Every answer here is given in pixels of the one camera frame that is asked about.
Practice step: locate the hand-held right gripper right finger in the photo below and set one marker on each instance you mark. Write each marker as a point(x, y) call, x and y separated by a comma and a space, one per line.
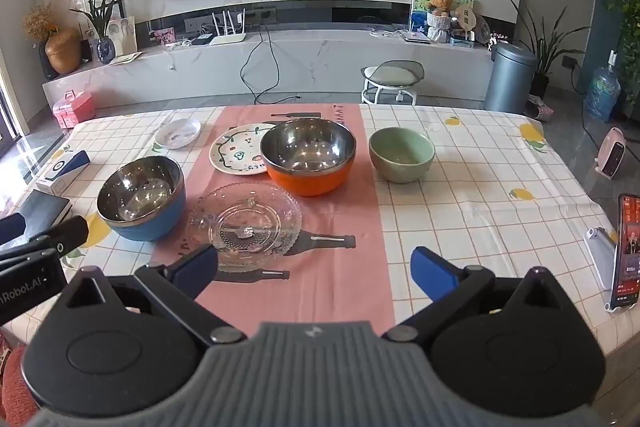
point(430, 272)

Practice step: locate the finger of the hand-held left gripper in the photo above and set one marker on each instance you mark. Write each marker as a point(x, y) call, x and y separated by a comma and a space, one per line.
point(65, 234)
point(10, 227)

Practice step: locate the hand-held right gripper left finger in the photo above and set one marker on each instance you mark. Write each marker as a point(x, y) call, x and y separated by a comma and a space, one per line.
point(197, 264)

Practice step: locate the blue steel bowl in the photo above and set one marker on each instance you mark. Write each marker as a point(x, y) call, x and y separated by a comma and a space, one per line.
point(150, 227)

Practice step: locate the clear glass plate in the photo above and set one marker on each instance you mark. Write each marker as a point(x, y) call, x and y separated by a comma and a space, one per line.
point(260, 217)

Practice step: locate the green ceramic bowl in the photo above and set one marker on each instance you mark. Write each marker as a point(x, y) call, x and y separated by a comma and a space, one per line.
point(400, 169)

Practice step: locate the painted white plate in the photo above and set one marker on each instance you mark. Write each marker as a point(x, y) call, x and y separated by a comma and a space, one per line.
point(235, 152)

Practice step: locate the small white sticker plate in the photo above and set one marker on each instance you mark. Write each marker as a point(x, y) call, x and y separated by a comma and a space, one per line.
point(175, 134)

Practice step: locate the orange steel bowl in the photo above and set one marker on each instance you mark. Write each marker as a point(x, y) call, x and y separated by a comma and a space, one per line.
point(310, 182)

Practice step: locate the dark grey notebook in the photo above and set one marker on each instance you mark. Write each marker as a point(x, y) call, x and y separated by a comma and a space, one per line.
point(40, 212)

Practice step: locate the blue and white box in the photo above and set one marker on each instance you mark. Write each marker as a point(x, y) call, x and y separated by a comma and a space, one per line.
point(65, 164)

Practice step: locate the pink bottle print table runner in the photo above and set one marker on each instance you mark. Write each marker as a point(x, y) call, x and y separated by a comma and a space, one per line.
point(340, 217)

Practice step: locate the checked lemon tablecloth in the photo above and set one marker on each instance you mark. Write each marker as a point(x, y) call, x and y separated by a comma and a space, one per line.
point(475, 167)

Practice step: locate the pink storage box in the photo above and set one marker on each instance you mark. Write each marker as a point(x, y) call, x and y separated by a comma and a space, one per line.
point(75, 109)

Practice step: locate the white phone stand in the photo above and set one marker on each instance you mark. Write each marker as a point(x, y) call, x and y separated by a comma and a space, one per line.
point(600, 252)

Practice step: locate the brown round vase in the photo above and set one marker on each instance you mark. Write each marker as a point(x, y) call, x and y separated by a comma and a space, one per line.
point(62, 52)

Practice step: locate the beige envelope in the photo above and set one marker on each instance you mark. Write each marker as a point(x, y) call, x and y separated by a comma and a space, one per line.
point(125, 58)

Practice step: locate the blue patterned vase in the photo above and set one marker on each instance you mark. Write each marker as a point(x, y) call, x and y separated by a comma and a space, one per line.
point(105, 51)

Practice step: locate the smartphone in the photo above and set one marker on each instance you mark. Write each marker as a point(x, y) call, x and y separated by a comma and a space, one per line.
point(627, 252)

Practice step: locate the white stool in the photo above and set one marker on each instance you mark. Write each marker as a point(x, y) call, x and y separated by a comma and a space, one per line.
point(392, 76)

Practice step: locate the grey trash bin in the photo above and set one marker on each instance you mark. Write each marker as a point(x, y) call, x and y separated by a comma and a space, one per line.
point(507, 82)

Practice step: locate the dried flower bunch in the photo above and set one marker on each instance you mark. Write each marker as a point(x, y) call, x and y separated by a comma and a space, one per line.
point(40, 22)

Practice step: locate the white art print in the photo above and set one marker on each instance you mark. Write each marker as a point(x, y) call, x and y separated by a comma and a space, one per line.
point(125, 34)

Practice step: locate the pink heater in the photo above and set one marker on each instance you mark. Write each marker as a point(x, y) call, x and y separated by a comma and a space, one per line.
point(610, 154)

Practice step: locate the pink photo card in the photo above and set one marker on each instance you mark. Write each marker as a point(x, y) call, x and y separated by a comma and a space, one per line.
point(164, 36)

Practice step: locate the green leafy plant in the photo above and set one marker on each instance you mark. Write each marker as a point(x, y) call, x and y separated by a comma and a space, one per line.
point(100, 14)

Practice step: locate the white router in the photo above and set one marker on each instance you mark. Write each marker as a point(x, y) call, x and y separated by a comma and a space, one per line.
point(227, 39)

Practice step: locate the blue water bottle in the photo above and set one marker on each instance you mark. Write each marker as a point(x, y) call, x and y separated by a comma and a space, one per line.
point(602, 94)

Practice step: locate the potted floor plant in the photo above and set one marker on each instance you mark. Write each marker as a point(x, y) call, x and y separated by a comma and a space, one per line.
point(545, 47)

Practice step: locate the round paper fan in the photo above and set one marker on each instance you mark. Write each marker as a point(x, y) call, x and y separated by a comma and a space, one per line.
point(464, 19)

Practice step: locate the colourful painting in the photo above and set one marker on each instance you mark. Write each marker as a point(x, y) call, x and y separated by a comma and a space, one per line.
point(419, 14)

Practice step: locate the brown teddy bear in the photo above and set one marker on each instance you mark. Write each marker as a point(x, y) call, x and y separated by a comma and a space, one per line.
point(441, 2)

